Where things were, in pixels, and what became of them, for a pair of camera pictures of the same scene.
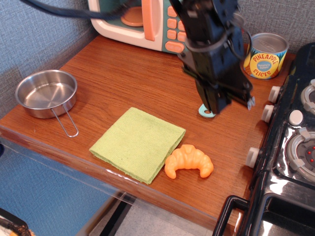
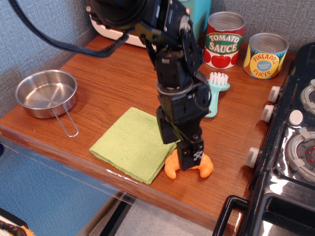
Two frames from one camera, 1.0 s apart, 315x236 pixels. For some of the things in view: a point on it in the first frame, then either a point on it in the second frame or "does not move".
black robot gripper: [217, 58] → [184, 103]
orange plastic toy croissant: [188, 157] does not move
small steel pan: [41, 93] does not move
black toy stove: [282, 201] does not move
